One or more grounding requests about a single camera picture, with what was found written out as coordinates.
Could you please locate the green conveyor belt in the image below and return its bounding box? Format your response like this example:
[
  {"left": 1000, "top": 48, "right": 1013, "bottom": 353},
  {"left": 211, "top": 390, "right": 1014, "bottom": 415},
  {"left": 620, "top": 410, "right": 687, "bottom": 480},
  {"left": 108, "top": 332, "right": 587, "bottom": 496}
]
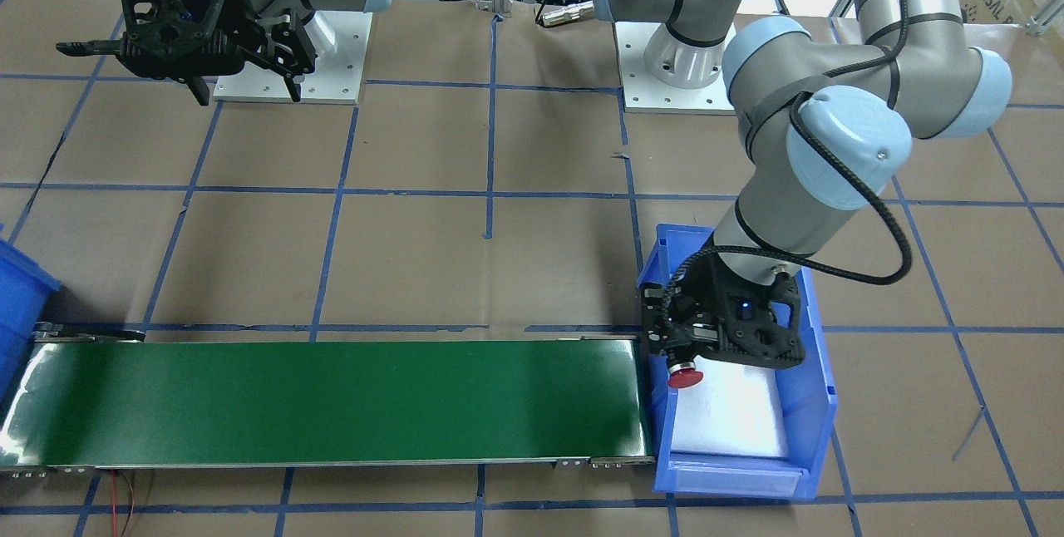
[{"left": 2, "top": 337, "right": 653, "bottom": 470}]

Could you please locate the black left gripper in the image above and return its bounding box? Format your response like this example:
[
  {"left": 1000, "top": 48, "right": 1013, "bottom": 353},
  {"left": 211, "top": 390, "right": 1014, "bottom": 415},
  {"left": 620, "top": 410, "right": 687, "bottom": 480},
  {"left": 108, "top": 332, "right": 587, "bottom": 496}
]
[{"left": 638, "top": 255, "right": 805, "bottom": 370}]

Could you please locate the red mushroom push button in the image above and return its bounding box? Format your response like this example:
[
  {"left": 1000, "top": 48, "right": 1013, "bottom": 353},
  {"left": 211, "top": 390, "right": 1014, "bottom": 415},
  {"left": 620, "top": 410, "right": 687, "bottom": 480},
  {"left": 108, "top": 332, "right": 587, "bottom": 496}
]
[{"left": 667, "top": 362, "right": 704, "bottom": 390}]

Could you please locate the white foam pad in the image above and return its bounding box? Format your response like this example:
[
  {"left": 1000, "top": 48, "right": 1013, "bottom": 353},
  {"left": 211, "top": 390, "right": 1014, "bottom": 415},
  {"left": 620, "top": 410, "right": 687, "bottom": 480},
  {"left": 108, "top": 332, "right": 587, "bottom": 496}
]
[{"left": 672, "top": 357, "right": 788, "bottom": 459}]

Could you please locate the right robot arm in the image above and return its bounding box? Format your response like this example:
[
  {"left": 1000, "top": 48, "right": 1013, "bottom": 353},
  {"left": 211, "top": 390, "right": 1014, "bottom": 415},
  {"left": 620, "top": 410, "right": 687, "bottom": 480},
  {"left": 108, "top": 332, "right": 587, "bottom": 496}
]
[{"left": 56, "top": 0, "right": 392, "bottom": 106}]

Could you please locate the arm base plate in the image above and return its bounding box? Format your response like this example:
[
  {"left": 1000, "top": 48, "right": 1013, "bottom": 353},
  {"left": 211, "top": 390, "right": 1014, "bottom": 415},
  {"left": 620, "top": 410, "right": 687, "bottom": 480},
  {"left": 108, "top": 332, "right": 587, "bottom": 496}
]
[
  {"left": 614, "top": 22, "right": 735, "bottom": 114},
  {"left": 212, "top": 11, "right": 375, "bottom": 106}
]

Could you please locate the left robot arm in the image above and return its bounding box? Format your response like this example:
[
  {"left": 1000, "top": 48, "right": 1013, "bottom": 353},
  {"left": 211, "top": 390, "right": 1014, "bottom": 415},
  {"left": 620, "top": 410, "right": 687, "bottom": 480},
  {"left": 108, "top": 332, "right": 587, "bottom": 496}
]
[{"left": 595, "top": 0, "right": 1013, "bottom": 388}]

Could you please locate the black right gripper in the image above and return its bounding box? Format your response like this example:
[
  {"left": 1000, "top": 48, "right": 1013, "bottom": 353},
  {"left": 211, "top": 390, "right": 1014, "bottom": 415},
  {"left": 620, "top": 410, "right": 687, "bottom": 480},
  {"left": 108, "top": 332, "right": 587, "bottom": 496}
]
[{"left": 57, "top": 0, "right": 315, "bottom": 106}]

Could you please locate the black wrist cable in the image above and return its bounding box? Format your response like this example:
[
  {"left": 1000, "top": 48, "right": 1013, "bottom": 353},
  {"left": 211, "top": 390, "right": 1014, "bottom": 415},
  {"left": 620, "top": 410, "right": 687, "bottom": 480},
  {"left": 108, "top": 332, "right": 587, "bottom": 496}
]
[{"left": 665, "top": 0, "right": 915, "bottom": 305}]

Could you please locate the blue destination bin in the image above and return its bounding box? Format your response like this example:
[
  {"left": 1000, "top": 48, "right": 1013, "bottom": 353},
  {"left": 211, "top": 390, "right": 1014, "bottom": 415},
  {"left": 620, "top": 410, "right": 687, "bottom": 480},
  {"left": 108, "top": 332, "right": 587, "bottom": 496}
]
[{"left": 1, "top": 240, "right": 61, "bottom": 413}]

